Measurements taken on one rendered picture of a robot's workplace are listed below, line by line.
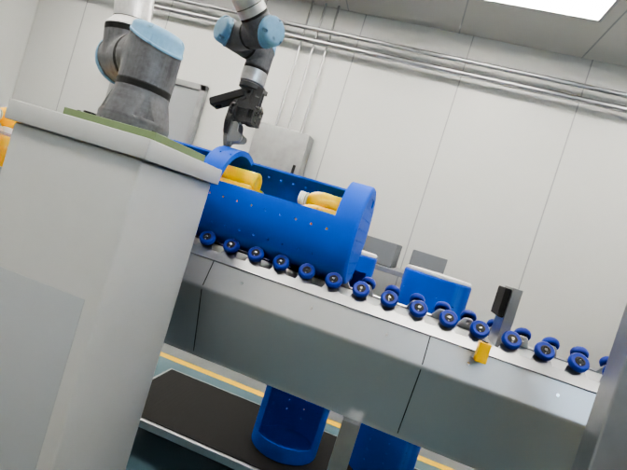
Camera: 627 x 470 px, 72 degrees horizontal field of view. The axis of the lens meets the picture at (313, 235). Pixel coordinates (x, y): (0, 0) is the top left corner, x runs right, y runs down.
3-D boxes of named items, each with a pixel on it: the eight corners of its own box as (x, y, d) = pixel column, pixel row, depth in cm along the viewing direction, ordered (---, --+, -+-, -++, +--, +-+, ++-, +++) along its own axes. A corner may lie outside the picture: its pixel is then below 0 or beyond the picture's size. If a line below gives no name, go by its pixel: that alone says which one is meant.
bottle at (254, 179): (251, 190, 124) (195, 174, 129) (257, 200, 131) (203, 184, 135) (260, 169, 126) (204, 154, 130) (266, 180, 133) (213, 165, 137)
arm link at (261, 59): (247, 29, 129) (268, 43, 135) (236, 63, 129) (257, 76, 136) (263, 26, 124) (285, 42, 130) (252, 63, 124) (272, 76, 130)
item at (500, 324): (504, 350, 108) (523, 290, 107) (488, 344, 108) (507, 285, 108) (496, 341, 117) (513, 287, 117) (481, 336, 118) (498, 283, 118)
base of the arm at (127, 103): (145, 130, 87) (158, 82, 87) (79, 111, 89) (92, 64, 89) (178, 145, 102) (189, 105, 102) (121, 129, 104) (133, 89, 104)
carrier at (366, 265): (245, 422, 191) (257, 463, 164) (303, 234, 189) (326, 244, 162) (304, 430, 201) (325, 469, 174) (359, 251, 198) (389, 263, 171)
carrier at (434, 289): (416, 473, 193) (359, 441, 207) (476, 287, 191) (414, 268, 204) (398, 501, 168) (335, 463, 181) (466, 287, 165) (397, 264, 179)
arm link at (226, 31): (238, 8, 113) (269, 31, 121) (215, 14, 121) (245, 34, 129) (229, 37, 114) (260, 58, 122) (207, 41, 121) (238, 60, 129)
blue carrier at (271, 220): (339, 288, 108) (372, 179, 107) (58, 193, 127) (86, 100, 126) (353, 282, 135) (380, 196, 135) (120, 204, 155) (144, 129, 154)
